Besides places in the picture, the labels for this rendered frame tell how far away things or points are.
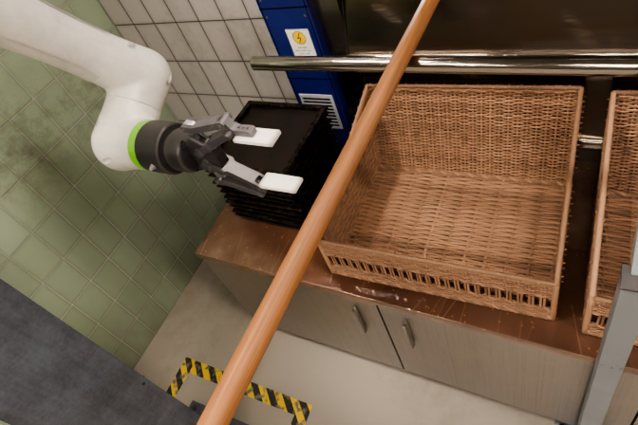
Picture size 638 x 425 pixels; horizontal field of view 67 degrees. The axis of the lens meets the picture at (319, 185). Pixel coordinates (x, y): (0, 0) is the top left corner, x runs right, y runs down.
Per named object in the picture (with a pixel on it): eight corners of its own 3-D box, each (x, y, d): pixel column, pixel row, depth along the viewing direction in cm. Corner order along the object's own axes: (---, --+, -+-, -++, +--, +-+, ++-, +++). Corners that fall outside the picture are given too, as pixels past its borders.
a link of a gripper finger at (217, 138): (212, 143, 81) (205, 138, 80) (244, 122, 72) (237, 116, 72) (199, 159, 79) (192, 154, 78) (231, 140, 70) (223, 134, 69)
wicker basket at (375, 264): (383, 148, 157) (364, 80, 137) (577, 163, 130) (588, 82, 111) (328, 275, 130) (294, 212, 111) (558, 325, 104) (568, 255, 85)
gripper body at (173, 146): (178, 116, 82) (220, 119, 77) (201, 151, 88) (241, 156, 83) (153, 146, 78) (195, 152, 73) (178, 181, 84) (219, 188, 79)
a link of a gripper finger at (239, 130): (231, 128, 73) (222, 113, 71) (257, 131, 70) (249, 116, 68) (225, 135, 72) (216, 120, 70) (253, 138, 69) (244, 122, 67)
